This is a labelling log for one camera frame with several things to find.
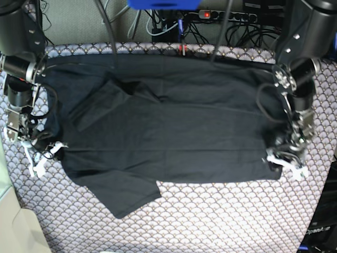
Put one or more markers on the dark navy T-shirt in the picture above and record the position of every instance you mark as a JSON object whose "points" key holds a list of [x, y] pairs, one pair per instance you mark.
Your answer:
{"points": [[160, 118]]}

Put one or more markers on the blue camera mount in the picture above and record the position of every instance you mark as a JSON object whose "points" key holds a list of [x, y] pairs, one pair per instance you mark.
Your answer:
{"points": [[164, 4]]}

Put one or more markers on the black OpenArm box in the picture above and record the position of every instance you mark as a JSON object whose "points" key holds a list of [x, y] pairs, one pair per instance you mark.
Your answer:
{"points": [[321, 233]]}

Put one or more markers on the beige chair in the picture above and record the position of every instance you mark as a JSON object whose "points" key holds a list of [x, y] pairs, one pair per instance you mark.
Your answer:
{"points": [[20, 228]]}

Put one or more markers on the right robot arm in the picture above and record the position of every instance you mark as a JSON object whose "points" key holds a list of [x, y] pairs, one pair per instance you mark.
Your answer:
{"points": [[23, 60]]}

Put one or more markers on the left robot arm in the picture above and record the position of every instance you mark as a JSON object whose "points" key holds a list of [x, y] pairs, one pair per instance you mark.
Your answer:
{"points": [[308, 30]]}

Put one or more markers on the black power strip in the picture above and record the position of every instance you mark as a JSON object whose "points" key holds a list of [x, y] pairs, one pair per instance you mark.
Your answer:
{"points": [[233, 16]]}

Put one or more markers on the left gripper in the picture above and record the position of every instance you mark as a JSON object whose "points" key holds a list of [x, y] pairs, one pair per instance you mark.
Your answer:
{"points": [[290, 154]]}

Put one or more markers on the blue clamp handle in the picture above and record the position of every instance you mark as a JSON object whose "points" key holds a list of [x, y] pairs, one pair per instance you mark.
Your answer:
{"points": [[180, 30]]}

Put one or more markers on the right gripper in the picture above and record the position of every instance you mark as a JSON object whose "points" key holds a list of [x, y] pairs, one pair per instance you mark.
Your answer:
{"points": [[39, 146]]}

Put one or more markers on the red table clamp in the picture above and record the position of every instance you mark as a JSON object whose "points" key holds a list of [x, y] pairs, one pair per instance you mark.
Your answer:
{"points": [[182, 49]]}

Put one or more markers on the fan-patterned table cloth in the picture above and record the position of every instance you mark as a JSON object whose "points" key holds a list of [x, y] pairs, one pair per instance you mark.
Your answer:
{"points": [[250, 216]]}

